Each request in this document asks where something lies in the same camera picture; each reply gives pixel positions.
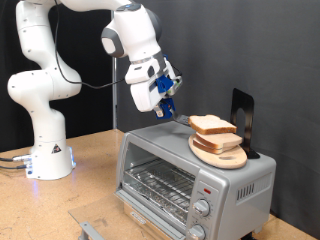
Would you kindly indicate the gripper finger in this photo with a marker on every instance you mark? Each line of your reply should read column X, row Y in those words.
column 160, row 112

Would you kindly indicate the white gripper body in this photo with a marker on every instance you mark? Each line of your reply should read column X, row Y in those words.
column 145, row 96

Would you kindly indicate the metal spatula with blue block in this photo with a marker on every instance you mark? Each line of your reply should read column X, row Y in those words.
column 168, row 106

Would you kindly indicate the white bread slice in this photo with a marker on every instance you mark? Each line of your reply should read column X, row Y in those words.
column 210, row 124

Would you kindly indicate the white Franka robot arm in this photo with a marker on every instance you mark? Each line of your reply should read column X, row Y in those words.
column 46, row 133

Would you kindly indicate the silver toaster oven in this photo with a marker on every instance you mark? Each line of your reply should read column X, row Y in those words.
column 240, row 173

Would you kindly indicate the silver oven knob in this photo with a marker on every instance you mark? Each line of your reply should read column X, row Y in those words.
column 196, row 232
column 201, row 208

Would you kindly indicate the silver metal pole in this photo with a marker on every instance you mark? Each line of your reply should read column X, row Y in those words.
column 114, row 106

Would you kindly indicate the toasted bread slice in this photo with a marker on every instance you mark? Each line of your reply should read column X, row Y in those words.
column 218, row 140
column 203, row 147

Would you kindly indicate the black fabric backdrop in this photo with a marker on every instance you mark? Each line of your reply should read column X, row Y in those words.
column 90, row 110

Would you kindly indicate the black metal bookend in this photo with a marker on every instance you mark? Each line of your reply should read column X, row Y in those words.
column 238, row 103

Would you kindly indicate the round wooden board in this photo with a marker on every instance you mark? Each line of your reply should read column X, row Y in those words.
column 226, row 161

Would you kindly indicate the grey fabric backdrop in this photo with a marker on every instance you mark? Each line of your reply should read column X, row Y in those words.
column 266, row 50

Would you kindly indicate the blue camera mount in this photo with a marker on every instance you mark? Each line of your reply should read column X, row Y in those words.
column 164, row 83

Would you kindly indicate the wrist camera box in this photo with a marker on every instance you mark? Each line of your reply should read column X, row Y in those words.
column 176, row 85

